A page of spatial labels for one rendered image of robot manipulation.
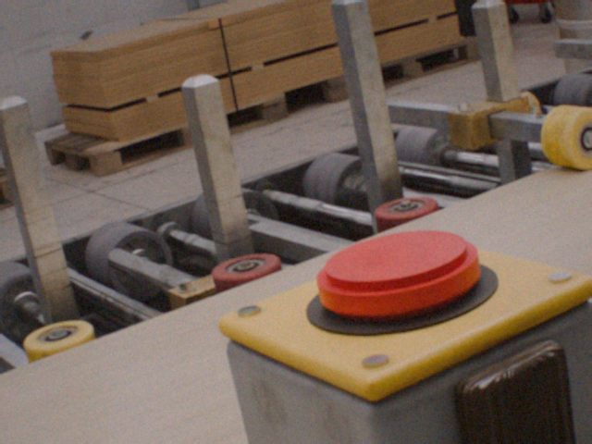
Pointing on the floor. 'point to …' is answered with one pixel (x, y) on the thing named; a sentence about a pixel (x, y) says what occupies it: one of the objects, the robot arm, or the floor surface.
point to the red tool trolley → (529, 3)
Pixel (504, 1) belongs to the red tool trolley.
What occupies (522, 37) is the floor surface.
